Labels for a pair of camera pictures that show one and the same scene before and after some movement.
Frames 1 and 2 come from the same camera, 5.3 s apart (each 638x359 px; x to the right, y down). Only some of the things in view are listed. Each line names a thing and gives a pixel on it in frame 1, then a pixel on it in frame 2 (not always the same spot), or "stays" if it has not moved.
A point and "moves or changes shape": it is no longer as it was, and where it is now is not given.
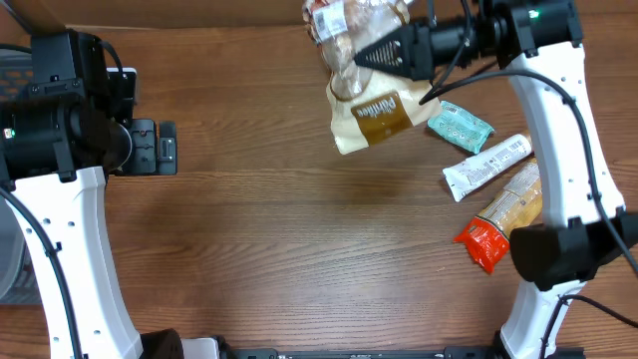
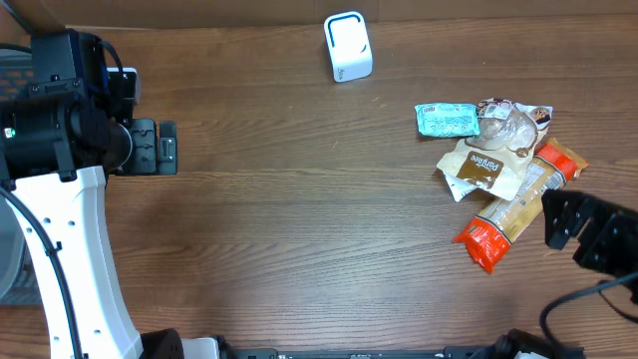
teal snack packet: (461, 127) moves or changes shape
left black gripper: (146, 131) stays
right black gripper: (412, 54) -> (566, 214)
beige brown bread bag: (366, 105) -> (497, 160)
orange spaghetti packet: (518, 203) stays
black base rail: (453, 352) stays
